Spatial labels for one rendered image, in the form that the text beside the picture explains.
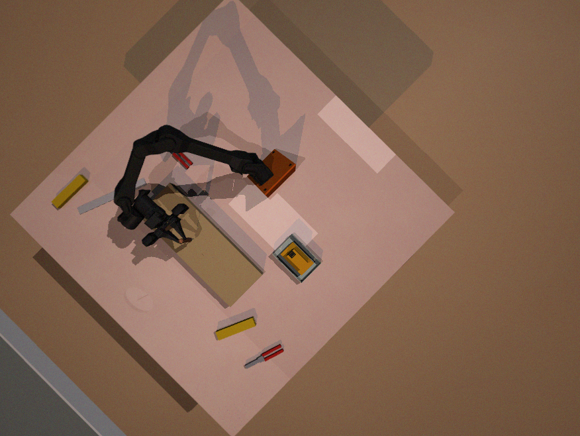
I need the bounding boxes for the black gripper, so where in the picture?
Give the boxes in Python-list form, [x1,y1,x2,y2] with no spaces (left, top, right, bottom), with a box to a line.
[142,203,189,247]

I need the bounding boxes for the grey flat bar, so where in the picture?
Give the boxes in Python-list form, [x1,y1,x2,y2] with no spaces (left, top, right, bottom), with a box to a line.
[78,178,146,214]

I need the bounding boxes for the tan wooden floor panel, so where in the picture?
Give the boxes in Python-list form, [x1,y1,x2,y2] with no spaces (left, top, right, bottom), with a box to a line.
[153,183,263,307]

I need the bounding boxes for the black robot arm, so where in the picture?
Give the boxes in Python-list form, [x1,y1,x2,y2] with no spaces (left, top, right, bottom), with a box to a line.
[113,125,273,230]

